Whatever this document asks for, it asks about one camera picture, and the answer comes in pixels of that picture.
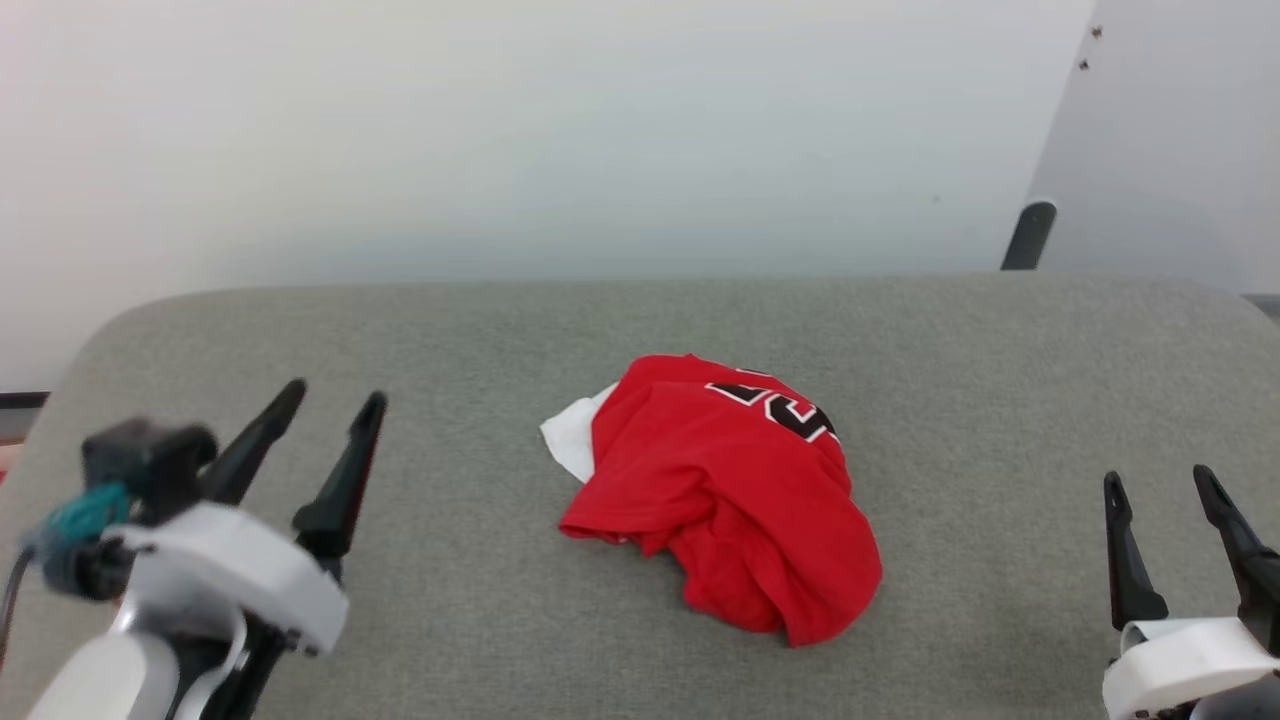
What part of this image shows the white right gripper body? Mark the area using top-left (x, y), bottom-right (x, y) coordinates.
top-left (1102, 617), bottom-right (1280, 720)

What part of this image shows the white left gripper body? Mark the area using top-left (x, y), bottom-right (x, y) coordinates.
top-left (100, 500), bottom-right (349, 720)

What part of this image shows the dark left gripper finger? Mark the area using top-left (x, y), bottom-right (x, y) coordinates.
top-left (198, 378), bottom-right (307, 507)
top-left (292, 390), bottom-right (389, 583)

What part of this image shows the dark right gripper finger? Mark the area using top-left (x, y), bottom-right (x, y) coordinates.
top-left (1192, 465), bottom-right (1280, 656)
top-left (1103, 470), bottom-right (1169, 633)

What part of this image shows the red and white jersey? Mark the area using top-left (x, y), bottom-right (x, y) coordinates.
top-left (540, 353), bottom-right (884, 648)

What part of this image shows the dark grey slanted pole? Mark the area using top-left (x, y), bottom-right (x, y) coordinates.
top-left (1000, 200), bottom-right (1058, 271)

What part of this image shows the white board with screws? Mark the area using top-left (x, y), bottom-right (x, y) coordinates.
top-left (1025, 0), bottom-right (1280, 296)

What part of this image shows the left camera cable teal plug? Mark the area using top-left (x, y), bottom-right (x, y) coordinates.
top-left (0, 480), bottom-right (136, 666)

